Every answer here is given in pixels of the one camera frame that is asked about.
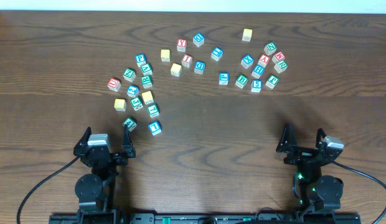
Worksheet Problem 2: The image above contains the blue X block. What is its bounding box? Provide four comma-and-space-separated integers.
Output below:
241, 54, 254, 69

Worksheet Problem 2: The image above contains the blue 5 block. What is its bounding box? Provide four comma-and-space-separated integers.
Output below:
251, 80, 263, 93

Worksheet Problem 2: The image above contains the blue 2 block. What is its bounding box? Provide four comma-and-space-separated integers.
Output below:
126, 85, 139, 98

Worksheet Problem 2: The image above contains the yellow G block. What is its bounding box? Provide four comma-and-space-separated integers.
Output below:
114, 98, 127, 111

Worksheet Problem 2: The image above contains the green N block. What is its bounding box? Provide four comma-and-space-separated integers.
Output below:
264, 42, 277, 55

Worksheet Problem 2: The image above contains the blue L block near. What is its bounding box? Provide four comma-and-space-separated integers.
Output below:
148, 121, 162, 136

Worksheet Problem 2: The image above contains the green Z block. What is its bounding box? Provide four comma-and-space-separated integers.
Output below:
123, 68, 136, 82

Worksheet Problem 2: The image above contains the green J block right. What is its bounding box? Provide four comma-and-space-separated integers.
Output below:
265, 74, 280, 89

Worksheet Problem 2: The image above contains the blue H block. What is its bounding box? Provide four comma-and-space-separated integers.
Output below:
252, 65, 265, 79

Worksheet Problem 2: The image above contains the red W block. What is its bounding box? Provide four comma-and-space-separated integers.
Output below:
272, 51, 286, 63

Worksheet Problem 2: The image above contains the green R block right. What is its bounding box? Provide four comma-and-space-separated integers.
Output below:
274, 60, 288, 73

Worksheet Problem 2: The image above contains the blue D block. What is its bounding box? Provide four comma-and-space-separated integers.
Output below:
194, 61, 205, 75

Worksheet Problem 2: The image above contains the green r block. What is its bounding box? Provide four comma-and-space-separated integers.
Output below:
274, 60, 288, 73
141, 75, 153, 89

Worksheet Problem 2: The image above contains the red U block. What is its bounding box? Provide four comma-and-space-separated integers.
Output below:
107, 78, 121, 92

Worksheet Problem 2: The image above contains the green J block left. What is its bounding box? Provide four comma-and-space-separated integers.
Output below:
129, 96, 143, 111

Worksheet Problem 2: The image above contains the green 4 block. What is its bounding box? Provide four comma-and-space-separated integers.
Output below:
123, 117, 137, 132

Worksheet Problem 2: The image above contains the right black cable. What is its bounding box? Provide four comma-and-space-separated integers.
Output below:
332, 160, 386, 224

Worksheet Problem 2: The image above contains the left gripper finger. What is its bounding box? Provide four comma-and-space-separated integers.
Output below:
121, 126, 133, 153
77, 127, 92, 146

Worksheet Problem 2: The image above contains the blue L block upper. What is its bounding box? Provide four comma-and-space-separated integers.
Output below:
211, 47, 224, 61

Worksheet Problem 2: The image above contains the blue P block centre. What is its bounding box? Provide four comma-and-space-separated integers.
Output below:
219, 72, 229, 85

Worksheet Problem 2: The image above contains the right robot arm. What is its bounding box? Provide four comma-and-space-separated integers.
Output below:
276, 123, 344, 223

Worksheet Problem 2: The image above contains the green V block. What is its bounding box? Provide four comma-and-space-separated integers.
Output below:
140, 63, 153, 76

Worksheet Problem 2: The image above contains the green L block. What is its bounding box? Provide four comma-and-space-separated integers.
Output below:
147, 104, 159, 118

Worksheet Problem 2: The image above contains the green j block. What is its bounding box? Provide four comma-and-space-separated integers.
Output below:
265, 74, 280, 89
129, 96, 143, 111

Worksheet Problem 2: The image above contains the yellow S block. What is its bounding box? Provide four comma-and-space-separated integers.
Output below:
242, 29, 253, 42

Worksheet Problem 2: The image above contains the left black cable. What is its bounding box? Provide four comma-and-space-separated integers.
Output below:
16, 156, 80, 224

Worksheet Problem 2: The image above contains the blue p block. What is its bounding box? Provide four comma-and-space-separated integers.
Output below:
219, 72, 229, 85
135, 54, 147, 67

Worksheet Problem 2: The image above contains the red I block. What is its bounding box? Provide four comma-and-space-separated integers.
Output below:
181, 54, 193, 68

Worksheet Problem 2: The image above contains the red Y block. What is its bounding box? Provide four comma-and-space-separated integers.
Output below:
177, 39, 187, 52

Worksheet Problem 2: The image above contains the yellow block centre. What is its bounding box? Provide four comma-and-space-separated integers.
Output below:
170, 63, 182, 77

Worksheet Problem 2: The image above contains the black cable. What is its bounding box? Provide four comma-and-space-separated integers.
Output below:
16, 156, 80, 224
332, 160, 386, 224

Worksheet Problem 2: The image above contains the blue l block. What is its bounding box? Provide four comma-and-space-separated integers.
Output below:
148, 121, 162, 136
211, 47, 224, 61

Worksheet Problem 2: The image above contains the yellow block upper left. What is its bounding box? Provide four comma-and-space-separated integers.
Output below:
161, 49, 171, 62

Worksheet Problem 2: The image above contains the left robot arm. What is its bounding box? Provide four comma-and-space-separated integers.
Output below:
73, 126, 136, 224

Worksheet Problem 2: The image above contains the green B block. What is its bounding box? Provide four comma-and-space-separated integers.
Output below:
235, 74, 248, 89

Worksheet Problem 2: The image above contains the yellow K block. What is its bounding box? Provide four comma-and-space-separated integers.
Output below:
141, 91, 154, 105

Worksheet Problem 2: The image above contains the blue P block left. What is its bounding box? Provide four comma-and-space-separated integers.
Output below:
135, 54, 147, 67

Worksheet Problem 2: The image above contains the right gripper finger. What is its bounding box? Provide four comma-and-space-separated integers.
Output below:
316, 128, 326, 149
276, 123, 298, 152

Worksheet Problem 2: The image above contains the green R block left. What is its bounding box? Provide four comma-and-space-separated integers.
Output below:
141, 75, 153, 89

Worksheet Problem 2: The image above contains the red A block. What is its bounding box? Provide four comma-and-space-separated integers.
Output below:
258, 54, 270, 68

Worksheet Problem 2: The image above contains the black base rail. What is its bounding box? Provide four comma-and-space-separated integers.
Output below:
48, 212, 361, 224

